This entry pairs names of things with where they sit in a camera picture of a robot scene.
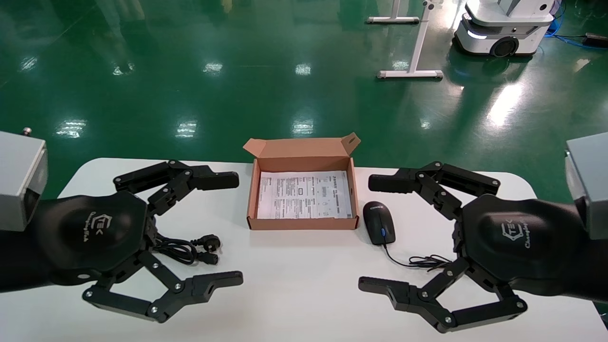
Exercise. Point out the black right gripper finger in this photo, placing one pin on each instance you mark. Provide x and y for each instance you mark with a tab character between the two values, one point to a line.
394	183
403	292

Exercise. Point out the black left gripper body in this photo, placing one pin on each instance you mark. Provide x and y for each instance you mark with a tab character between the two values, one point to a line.
90	232

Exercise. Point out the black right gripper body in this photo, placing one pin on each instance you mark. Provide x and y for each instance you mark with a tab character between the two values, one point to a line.
517	237

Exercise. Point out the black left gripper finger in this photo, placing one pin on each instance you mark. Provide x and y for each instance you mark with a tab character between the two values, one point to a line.
209	284
213	179

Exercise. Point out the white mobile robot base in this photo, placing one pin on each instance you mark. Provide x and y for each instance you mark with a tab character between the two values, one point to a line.
503	28

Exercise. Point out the brown cardboard box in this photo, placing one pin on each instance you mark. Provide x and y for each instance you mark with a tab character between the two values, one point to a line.
301	223

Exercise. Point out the printed white paper sheet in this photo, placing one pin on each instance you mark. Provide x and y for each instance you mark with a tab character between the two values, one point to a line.
304	194

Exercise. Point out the white T-shaped stand leg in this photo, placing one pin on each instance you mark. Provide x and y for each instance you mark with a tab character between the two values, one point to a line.
394	19
418	47

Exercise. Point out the black floor device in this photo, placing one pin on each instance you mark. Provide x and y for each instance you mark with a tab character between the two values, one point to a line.
597	39

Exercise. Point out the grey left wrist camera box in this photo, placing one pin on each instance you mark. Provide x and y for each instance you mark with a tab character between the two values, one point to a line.
19	180

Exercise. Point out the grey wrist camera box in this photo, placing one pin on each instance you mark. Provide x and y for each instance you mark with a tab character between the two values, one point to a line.
19	180
591	180

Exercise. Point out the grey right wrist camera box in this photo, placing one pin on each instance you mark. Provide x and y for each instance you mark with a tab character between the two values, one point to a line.
591	180

